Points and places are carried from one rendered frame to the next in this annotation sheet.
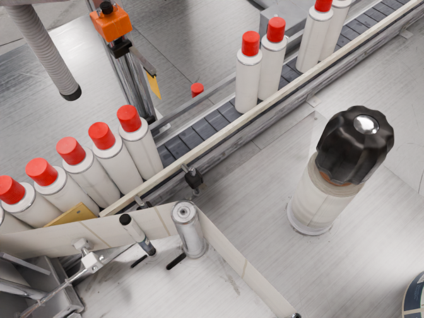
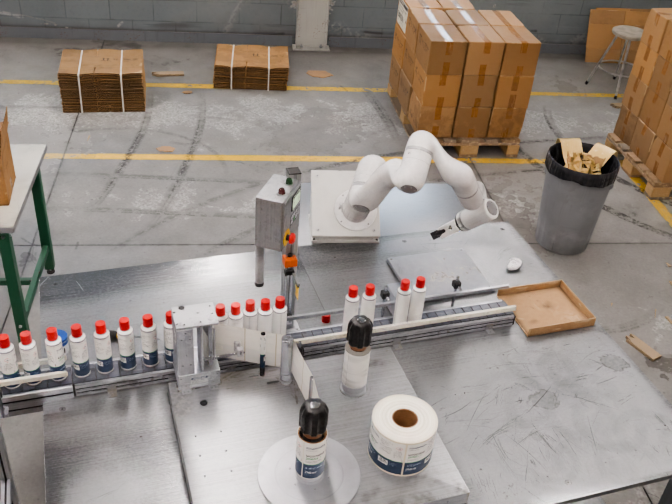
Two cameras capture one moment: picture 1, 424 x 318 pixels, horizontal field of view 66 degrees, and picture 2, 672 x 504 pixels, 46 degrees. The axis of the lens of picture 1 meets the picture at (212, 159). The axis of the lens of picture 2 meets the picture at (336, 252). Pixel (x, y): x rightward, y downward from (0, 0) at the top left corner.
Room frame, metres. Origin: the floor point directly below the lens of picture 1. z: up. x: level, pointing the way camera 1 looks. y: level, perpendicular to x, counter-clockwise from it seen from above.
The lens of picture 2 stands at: (-1.72, -0.54, 2.78)
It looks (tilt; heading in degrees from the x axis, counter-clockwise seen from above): 35 degrees down; 13
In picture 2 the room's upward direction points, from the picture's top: 5 degrees clockwise
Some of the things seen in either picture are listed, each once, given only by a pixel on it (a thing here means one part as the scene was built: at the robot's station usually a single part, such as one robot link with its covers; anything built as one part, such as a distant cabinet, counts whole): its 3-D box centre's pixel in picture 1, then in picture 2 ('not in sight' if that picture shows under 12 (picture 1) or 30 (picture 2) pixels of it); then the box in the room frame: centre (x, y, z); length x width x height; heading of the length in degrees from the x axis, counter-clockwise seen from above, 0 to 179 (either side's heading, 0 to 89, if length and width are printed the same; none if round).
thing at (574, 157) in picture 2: not in sight; (584, 170); (2.97, -0.97, 0.50); 0.42 x 0.41 x 0.28; 113
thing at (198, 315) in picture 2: not in sight; (194, 315); (0.08, 0.33, 1.14); 0.14 x 0.11 x 0.01; 124
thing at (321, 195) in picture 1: (330, 180); (357, 354); (0.21, -0.18, 1.03); 0.09 x 0.09 x 0.30
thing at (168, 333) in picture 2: not in sight; (171, 336); (0.12, 0.44, 0.98); 0.05 x 0.05 x 0.20
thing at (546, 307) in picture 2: not in sight; (545, 306); (0.96, -0.79, 0.85); 0.30 x 0.26 x 0.04; 124
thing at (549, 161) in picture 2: not in sight; (576, 184); (2.89, -0.94, 0.43); 0.44 x 0.43 x 0.39; 23
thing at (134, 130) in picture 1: (141, 145); (279, 321); (0.33, 0.13, 0.98); 0.05 x 0.05 x 0.20
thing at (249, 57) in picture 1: (248, 76); (351, 310); (0.49, -0.09, 0.98); 0.05 x 0.05 x 0.20
